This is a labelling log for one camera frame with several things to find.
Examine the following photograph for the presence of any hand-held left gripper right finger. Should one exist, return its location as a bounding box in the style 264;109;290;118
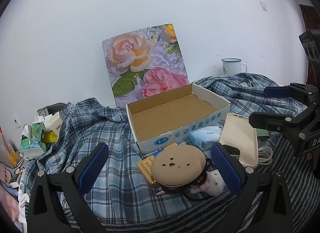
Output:
210;143;293;233

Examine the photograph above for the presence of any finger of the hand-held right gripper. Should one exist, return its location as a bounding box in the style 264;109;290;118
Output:
249;105;315;137
264;83;320;105

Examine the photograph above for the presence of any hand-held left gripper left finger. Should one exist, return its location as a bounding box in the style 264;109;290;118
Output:
27;142;110;233

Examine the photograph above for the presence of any green card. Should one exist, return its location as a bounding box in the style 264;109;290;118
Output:
255;128;270;139

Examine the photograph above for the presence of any beige phone case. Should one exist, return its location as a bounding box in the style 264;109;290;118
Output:
219;113;258;169

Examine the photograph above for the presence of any white charging cable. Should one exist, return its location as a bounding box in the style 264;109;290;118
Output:
257;146;274;165

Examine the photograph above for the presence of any blue tissue packet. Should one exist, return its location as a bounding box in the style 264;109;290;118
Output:
188;125;224;150

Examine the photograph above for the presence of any beige round compact mirror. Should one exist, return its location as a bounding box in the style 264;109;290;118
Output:
151;145;207;187

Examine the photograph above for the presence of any yellow cigarette pack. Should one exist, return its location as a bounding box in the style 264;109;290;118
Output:
136;142;178;189

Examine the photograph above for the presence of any white cardboard box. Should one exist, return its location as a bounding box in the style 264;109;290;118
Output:
126;83;231;154

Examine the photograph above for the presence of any white pink plush toy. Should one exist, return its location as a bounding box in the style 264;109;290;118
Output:
190;169;224;196

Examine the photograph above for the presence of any blue plaid cloth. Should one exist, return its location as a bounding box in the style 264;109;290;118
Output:
24;72;310;233

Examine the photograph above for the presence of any grey striped bed cover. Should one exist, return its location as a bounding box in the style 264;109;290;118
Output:
62;133;320;233

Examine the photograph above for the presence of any white enamel mug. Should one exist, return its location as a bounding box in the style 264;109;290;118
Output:
221;58;247;76

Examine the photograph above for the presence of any small yellow box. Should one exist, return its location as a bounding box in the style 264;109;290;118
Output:
45;131;59;143

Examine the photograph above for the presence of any small white box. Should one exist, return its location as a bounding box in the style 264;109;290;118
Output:
48;111;63;136

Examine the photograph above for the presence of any green floral tissue pack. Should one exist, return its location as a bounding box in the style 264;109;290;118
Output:
19;122;48;159

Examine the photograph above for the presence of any grey black bag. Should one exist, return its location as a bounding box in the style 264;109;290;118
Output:
37;102;68;119

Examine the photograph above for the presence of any brown door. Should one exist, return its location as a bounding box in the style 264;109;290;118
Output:
299;4;320;83

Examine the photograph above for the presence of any pink cartoon box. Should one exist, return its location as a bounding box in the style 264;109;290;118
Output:
0;161;29;196

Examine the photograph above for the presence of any plastic drink cup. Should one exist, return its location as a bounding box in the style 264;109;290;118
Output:
0;130;20;168

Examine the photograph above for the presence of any floral picture board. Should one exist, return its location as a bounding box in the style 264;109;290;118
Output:
102;24;189;108

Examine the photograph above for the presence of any black hair tie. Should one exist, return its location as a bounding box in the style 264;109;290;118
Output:
160;158;218;201

